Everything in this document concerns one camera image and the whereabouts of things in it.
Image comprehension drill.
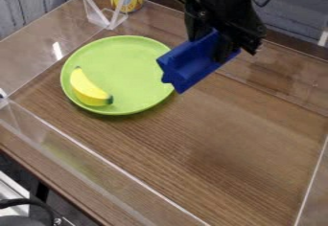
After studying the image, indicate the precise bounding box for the green plastic plate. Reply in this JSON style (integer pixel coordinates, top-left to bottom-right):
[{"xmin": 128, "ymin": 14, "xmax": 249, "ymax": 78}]
[{"xmin": 60, "ymin": 35, "xmax": 174, "ymax": 116}]

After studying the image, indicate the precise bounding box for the blue cross-shaped block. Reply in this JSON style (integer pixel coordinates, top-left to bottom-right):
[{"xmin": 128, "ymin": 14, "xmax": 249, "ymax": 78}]
[{"xmin": 156, "ymin": 31, "xmax": 240, "ymax": 94}]

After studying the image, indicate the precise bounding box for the yellow toy banana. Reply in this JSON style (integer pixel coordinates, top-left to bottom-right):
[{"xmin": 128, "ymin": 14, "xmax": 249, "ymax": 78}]
[{"xmin": 69, "ymin": 66, "xmax": 113, "ymax": 106}]

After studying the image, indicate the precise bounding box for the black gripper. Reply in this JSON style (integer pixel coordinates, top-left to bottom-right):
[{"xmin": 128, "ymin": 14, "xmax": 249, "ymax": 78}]
[{"xmin": 180, "ymin": 0, "xmax": 266, "ymax": 63}]

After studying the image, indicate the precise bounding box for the black cable at corner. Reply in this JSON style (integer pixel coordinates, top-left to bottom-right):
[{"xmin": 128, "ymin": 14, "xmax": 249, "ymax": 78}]
[{"xmin": 0, "ymin": 197, "xmax": 56, "ymax": 226}]

